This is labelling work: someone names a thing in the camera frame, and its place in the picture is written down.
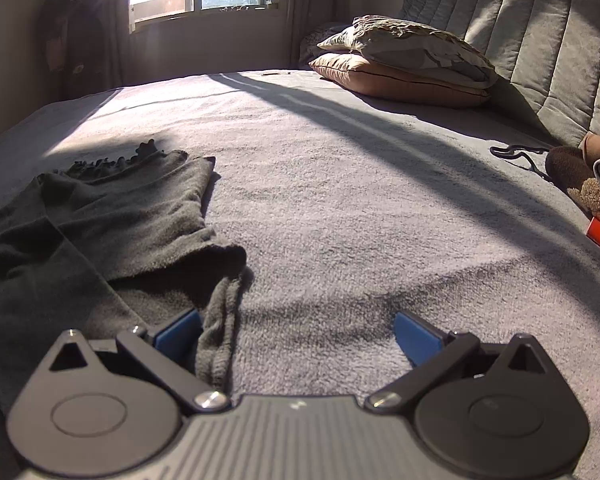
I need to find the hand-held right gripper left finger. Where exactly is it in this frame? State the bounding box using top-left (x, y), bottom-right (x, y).
top-left (47, 308), bottom-right (231, 411)

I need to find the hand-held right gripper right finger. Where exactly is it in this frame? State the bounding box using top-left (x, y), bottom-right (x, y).
top-left (364, 311), bottom-right (553, 413)

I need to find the dark grey ruffled-collar sweater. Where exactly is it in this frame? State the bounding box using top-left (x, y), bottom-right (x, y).
top-left (0, 139), bottom-right (255, 418)

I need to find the grey fleece bed blanket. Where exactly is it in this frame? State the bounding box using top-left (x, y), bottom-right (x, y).
top-left (0, 69), bottom-right (600, 480)

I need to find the brown plush toy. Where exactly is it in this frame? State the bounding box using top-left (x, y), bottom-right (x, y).
top-left (545, 146), bottom-right (600, 226)

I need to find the orange pillow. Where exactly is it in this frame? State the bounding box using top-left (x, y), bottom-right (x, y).
top-left (309, 52), bottom-right (492, 109)

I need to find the patterned beige pillow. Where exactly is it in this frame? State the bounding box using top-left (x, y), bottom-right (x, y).
top-left (317, 15), bottom-right (498, 90)

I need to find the beige curtain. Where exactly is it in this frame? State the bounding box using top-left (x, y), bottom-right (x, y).
top-left (285, 0), bottom-right (346, 68)
top-left (87, 0), bottom-right (131, 91)

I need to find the hanging tan garment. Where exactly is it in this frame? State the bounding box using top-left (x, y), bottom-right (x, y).
top-left (42, 35), bottom-right (63, 68)

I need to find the crumpled patterned bedding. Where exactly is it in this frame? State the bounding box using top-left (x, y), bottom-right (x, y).
top-left (299, 21), bottom-right (351, 66)

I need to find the hanging black jacket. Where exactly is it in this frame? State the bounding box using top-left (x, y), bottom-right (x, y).
top-left (35, 0), bottom-right (106, 101)

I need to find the grey padded headboard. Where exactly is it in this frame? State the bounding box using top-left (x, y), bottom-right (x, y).
top-left (399, 0), bottom-right (600, 148)

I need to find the black strap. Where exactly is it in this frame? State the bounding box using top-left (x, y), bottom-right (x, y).
top-left (489, 143), bottom-right (553, 178)

